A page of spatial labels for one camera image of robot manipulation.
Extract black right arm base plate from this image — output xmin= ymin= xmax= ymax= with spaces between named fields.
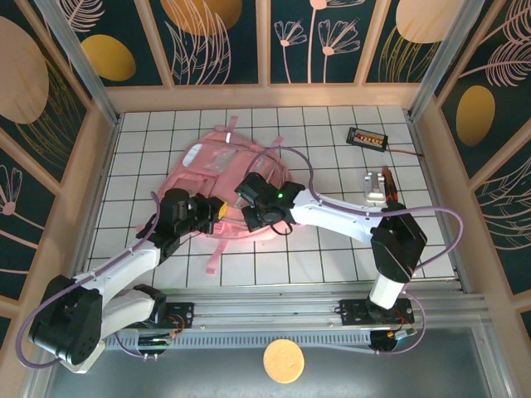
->
xmin=339 ymin=298 xmax=415 ymax=329

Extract aluminium mounting rail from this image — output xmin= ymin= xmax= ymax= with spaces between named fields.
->
xmin=41 ymin=289 xmax=491 ymax=331

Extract aluminium frame post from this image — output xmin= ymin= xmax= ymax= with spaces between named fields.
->
xmin=407 ymin=0 xmax=486 ymax=121
xmin=35 ymin=0 xmax=122 ymax=125

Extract silver metal bracket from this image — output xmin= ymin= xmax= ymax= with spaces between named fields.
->
xmin=363 ymin=169 xmax=392 ymax=206

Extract orange black screwdriver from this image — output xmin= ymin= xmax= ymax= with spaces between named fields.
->
xmin=380 ymin=165 xmax=401 ymax=205

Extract pink student backpack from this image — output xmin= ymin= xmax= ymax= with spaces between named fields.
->
xmin=136 ymin=115 xmax=298 ymax=277

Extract black charger board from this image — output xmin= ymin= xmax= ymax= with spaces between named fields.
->
xmin=346 ymin=126 xmax=389 ymax=153

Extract red charger cable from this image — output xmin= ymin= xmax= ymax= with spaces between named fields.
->
xmin=385 ymin=145 xmax=425 ymax=158

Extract yellow round disc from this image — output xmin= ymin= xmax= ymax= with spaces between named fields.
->
xmin=262 ymin=338 xmax=306 ymax=384

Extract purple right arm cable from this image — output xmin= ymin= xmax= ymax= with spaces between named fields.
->
xmin=246 ymin=147 xmax=465 ymax=357

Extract grey slotted cable duct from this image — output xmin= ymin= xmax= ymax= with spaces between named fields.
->
xmin=101 ymin=329 xmax=373 ymax=350

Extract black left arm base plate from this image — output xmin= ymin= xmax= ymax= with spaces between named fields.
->
xmin=119 ymin=301 xmax=195 ymax=331

